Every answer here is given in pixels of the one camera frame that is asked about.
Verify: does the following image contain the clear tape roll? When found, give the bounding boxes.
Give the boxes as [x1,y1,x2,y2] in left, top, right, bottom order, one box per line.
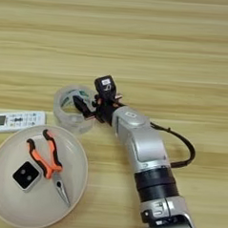
[51,83,99,136]

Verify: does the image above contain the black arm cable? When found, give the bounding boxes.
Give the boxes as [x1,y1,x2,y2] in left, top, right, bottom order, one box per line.
[146,121,198,171]

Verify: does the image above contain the beige round plate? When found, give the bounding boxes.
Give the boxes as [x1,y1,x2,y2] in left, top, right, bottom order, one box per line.
[0,121,92,228]

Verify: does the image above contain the small black box white label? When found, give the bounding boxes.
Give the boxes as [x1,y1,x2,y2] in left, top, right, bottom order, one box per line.
[93,73,118,102]

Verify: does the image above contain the white remote control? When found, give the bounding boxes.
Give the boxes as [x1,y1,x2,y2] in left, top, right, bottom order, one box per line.
[0,108,47,137]

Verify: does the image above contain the orange black needle-nose pliers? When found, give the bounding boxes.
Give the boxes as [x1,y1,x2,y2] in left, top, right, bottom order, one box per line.
[22,128,75,209]

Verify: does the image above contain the black white square adapter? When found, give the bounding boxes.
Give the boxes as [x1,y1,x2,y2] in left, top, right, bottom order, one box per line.
[10,159,43,194]

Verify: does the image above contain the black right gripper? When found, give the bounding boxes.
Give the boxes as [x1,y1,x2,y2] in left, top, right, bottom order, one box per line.
[71,90,125,126]

